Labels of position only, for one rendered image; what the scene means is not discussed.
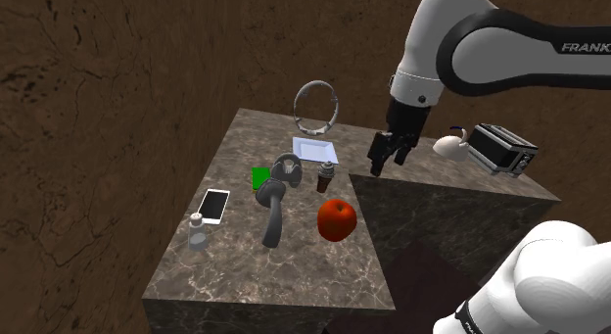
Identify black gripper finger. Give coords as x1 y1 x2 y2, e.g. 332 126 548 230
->
393 135 417 167
366 130 399 177

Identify white teapot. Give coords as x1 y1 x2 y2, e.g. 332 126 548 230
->
432 125 472 163

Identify brown grinder with grey top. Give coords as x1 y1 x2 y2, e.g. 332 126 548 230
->
316 160 336 195

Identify white square plate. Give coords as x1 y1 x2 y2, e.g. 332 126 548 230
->
291 135 340 166

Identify red apple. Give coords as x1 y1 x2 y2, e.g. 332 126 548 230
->
316 198 358 244

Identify black and silver toaster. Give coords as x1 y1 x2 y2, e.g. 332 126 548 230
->
467 122 541 179

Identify green flat box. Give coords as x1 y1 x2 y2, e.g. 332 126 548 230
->
251 167 273 191

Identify white smartphone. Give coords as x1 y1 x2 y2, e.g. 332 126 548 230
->
196 188 232 226

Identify clear salt shaker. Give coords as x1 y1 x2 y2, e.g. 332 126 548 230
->
187 212 210 253

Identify grey round ring frame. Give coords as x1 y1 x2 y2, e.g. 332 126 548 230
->
292 78 341 136

